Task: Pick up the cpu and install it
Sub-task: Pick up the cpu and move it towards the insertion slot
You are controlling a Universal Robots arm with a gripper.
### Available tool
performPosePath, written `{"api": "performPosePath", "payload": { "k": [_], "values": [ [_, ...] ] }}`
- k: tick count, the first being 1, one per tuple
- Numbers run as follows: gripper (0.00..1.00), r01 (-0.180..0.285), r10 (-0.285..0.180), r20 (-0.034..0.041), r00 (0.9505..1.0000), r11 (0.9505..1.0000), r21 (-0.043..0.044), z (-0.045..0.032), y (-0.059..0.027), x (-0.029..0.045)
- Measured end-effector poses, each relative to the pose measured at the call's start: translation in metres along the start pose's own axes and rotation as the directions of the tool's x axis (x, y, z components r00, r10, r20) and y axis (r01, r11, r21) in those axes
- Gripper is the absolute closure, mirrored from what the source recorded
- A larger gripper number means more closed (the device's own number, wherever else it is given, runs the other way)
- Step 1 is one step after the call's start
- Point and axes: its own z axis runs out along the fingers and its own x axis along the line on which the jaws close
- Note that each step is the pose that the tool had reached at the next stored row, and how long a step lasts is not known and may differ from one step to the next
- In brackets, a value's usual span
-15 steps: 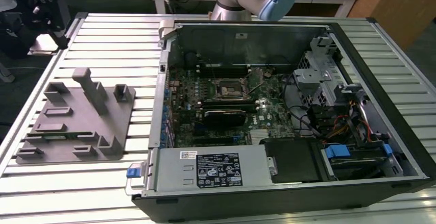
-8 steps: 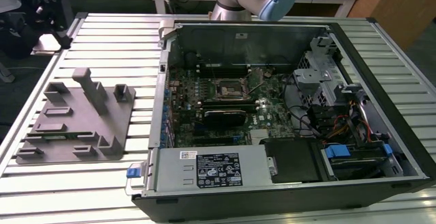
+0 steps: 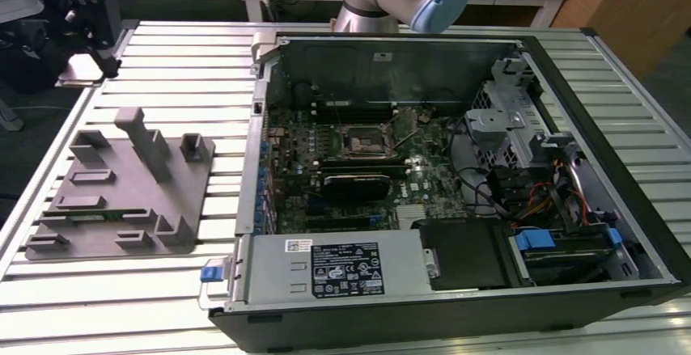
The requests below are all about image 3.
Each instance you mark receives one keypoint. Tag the green motherboard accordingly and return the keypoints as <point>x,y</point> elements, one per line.
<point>431,193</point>

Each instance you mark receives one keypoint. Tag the CPU socket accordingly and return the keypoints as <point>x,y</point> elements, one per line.
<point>367,142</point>

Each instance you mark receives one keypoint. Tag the black graphics card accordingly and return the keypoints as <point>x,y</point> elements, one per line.
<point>357,191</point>

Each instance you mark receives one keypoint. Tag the green RAM stick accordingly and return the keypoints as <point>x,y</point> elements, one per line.
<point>127,212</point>

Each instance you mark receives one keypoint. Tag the black plastic shroud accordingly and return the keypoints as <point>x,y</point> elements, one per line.
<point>470,254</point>

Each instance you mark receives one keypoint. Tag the silver drive cage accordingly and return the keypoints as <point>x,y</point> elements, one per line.
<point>491,122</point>

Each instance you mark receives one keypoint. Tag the silver power supply unit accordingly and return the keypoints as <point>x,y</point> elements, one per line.
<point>270,266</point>

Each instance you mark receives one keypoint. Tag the grey metal foot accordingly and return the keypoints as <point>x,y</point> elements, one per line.
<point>11,118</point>

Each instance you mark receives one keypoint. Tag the wooden cabinet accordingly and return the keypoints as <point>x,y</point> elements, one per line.
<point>637,15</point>

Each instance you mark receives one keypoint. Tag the hard disk blue carrier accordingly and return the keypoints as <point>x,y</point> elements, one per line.
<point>534,242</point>

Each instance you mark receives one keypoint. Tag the silver CPU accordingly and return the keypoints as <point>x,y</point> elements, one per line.
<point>81,70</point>

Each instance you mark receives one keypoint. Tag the grey parts rack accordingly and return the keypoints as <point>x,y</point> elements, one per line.
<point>141,193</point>

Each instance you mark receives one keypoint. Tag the silver chipset heat sink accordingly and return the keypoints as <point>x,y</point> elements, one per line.
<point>411,214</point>

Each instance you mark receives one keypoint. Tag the blue case latch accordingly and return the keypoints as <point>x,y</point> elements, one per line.
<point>211,273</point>

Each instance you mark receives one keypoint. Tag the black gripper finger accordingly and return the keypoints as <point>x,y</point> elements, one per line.
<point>103,19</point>

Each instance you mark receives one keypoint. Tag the black PC case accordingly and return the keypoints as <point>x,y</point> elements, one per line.
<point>378,326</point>

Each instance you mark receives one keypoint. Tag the grey case hinge bracket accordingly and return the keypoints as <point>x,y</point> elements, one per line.
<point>265,43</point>

